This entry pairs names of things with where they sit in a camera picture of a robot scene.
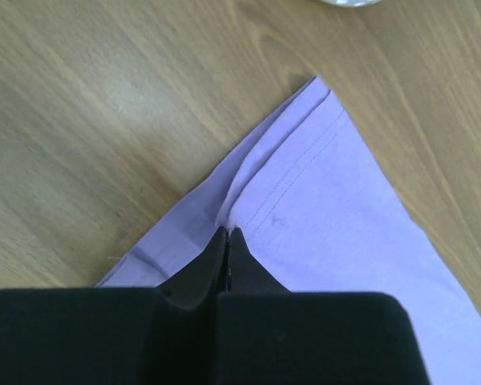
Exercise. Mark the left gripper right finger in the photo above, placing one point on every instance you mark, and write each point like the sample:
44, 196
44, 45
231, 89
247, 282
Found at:
269, 335

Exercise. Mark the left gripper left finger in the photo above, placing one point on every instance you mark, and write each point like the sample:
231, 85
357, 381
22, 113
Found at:
136, 335

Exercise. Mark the purple t shirt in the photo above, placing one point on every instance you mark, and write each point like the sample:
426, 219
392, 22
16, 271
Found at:
318, 213

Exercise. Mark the white plastic laundry basket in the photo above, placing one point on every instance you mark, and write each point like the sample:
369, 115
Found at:
350, 3

